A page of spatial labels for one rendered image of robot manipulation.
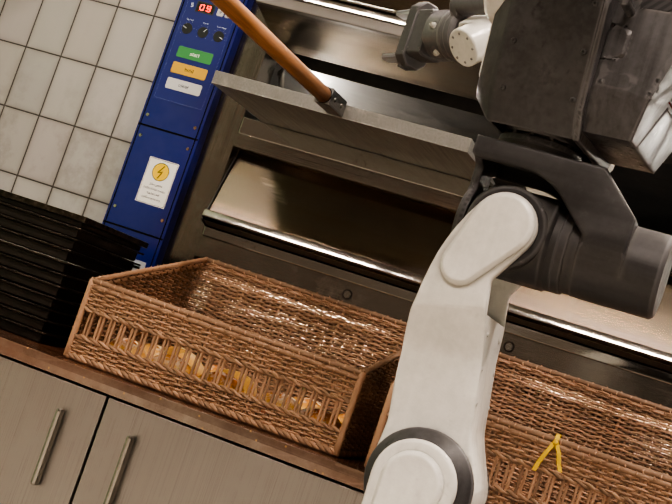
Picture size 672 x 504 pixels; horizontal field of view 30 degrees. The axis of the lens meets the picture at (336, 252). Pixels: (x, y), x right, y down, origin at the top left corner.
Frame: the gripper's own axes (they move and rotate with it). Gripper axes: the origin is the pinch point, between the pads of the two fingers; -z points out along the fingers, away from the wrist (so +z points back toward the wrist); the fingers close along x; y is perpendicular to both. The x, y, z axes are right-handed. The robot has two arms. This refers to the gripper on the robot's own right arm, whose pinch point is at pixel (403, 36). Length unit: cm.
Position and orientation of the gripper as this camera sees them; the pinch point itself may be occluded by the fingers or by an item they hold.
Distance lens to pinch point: 227.6
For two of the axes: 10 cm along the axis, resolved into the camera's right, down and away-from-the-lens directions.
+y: -7.5, -3.0, -5.8
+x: 3.2, -9.4, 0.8
